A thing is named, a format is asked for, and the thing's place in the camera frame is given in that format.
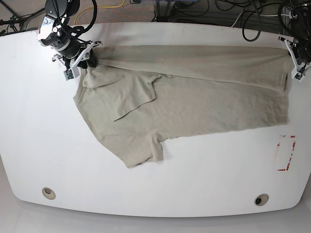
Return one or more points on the right-arm gripper white bracket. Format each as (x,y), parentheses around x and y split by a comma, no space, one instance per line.
(72,52)

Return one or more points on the left-arm gripper white bracket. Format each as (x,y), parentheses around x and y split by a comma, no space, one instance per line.
(299,56)

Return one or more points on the beige T-shirt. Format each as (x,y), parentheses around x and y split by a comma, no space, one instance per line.
(139,96)

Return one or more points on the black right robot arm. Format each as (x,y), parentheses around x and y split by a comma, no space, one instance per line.
(57,34)

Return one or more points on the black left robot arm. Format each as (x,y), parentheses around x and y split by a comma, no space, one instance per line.
(294,17)

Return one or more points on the red tape rectangle marker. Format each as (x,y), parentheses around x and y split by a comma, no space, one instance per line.
(284,152)

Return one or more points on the black tripod legs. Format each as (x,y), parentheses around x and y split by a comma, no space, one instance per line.
(16,23)

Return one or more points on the left-arm wrist camera box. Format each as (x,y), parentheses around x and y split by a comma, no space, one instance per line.
(297,75)

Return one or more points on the right-arm wrist camera box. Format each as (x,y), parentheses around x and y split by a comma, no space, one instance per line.
(71,73)

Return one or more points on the right table cable grommet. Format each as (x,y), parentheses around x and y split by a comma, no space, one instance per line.
(261,200)

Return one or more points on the table cable grommet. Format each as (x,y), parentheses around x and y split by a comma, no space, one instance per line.
(48,193)
(261,200)

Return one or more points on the left table cable grommet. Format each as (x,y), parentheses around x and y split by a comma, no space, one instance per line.
(48,193)

